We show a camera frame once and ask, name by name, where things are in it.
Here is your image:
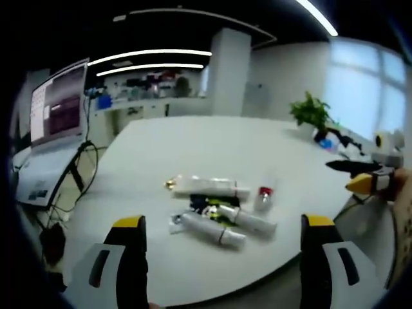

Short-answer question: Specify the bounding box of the green potted plant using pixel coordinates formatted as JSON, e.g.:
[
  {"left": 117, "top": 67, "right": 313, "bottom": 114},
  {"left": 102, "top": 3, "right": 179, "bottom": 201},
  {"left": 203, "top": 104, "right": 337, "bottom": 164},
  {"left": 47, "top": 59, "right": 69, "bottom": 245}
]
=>
[{"left": 288, "top": 90, "right": 335, "bottom": 128}]

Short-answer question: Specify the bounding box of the white monitor stand base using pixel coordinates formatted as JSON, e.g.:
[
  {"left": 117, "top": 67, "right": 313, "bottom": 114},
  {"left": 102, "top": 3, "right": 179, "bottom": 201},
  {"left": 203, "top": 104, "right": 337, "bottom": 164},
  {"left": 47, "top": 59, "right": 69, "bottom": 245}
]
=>
[{"left": 12, "top": 141, "right": 85, "bottom": 207}]

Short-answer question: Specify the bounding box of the long white gold-capped skincare tube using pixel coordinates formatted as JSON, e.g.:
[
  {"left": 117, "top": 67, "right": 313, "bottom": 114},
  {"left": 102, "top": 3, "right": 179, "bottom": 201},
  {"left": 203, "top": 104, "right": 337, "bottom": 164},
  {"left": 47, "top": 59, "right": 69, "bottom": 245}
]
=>
[{"left": 164, "top": 174, "right": 251, "bottom": 203}]

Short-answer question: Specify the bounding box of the blue box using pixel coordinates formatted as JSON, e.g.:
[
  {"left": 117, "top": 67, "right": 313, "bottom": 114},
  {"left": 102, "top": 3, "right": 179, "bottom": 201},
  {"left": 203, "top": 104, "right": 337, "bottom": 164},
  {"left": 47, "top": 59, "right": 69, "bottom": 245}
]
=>
[{"left": 96, "top": 95, "right": 113, "bottom": 110}]

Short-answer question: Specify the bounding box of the small clear skincare packet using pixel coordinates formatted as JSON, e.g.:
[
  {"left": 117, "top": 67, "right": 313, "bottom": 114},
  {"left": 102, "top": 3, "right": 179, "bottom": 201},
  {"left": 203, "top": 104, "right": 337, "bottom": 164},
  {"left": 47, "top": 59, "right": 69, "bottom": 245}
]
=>
[{"left": 168, "top": 213, "right": 185, "bottom": 235}]

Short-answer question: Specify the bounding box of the clutter of small desk items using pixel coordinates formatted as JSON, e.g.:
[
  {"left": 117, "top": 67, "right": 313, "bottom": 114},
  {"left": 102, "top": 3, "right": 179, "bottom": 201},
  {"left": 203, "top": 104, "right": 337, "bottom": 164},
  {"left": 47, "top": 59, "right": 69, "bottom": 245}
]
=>
[{"left": 314, "top": 126, "right": 366, "bottom": 159}]

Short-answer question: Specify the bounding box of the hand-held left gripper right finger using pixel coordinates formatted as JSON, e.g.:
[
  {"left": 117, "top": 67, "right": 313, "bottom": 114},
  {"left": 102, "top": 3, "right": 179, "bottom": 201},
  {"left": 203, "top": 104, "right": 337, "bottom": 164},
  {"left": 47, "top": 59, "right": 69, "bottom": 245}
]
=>
[{"left": 300, "top": 212, "right": 389, "bottom": 309}]

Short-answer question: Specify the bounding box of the black cable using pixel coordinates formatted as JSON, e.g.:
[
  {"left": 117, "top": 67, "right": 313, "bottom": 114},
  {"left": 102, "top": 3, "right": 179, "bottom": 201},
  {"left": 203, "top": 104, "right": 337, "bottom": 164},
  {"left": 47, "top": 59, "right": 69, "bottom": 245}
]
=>
[{"left": 35, "top": 96, "right": 99, "bottom": 230}]

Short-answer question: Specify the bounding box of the white background counter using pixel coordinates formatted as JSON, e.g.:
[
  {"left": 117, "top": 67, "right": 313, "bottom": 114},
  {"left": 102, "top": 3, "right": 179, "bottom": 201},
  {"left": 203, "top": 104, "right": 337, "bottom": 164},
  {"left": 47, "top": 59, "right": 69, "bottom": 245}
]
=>
[{"left": 93, "top": 95, "right": 210, "bottom": 120}]

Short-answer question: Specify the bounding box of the computer monitor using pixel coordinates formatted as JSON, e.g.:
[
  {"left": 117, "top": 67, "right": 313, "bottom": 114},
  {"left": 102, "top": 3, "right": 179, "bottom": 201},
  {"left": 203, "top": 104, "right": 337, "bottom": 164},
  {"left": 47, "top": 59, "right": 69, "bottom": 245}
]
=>
[{"left": 29, "top": 58, "right": 90, "bottom": 149}]

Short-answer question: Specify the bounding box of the person's right hand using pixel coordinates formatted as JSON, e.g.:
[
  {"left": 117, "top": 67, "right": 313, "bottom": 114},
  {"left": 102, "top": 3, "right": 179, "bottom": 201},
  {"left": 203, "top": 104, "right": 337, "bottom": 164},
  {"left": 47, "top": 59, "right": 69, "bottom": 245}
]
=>
[{"left": 384, "top": 167, "right": 412, "bottom": 207}]

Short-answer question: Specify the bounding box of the ceiling light strip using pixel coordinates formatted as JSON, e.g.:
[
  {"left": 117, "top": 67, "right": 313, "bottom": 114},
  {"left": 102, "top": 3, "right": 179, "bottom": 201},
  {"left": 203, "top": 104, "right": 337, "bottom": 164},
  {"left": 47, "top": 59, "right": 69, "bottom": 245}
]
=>
[
  {"left": 95, "top": 63, "right": 205, "bottom": 77},
  {"left": 295, "top": 0, "right": 339, "bottom": 37},
  {"left": 86, "top": 48, "right": 213, "bottom": 67}
]

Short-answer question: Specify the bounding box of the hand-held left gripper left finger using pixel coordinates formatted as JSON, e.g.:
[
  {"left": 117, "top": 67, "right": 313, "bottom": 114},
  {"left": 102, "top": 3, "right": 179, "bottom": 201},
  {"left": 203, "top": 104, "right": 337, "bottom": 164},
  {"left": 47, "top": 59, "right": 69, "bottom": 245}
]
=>
[{"left": 64, "top": 214, "right": 149, "bottom": 309}]

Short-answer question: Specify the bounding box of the clear red-capped skincare bottle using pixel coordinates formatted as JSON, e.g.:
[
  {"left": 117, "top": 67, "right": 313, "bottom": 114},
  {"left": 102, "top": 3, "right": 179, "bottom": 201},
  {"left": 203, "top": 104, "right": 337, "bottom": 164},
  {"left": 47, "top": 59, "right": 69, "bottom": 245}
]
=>
[{"left": 253, "top": 175, "right": 278, "bottom": 212}]

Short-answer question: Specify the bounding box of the dark yellow-green skincare packet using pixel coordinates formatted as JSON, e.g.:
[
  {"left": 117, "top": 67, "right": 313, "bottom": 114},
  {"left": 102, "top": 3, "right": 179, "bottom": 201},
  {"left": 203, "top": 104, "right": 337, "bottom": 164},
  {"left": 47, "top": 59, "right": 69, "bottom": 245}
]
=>
[{"left": 189, "top": 192, "right": 241, "bottom": 223}]

